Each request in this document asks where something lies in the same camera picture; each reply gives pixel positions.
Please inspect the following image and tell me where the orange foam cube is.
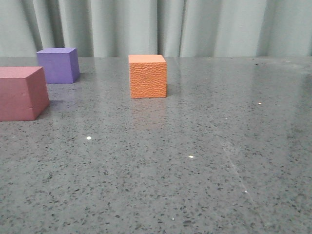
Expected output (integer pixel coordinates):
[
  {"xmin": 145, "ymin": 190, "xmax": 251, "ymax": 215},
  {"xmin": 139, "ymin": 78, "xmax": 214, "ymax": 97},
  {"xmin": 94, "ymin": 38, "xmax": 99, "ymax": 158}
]
[{"xmin": 128, "ymin": 55, "xmax": 167, "ymax": 98}]

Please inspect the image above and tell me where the grey-green curtain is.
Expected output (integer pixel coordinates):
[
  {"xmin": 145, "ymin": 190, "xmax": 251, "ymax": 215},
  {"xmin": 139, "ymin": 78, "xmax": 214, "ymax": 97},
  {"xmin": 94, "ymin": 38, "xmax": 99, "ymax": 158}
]
[{"xmin": 0, "ymin": 0, "xmax": 312, "ymax": 57}]

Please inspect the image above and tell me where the purple foam cube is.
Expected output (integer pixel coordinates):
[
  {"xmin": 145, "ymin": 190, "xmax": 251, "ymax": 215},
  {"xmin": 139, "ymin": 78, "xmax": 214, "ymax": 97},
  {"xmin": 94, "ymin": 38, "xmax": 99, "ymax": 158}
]
[{"xmin": 37, "ymin": 47, "xmax": 80, "ymax": 84}]

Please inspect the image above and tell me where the red foam cube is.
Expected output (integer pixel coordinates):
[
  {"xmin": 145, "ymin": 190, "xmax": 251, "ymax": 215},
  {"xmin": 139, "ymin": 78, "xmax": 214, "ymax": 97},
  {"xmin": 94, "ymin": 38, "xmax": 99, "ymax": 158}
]
[{"xmin": 0, "ymin": 66, "xmax": 49, "ymax": 121}]

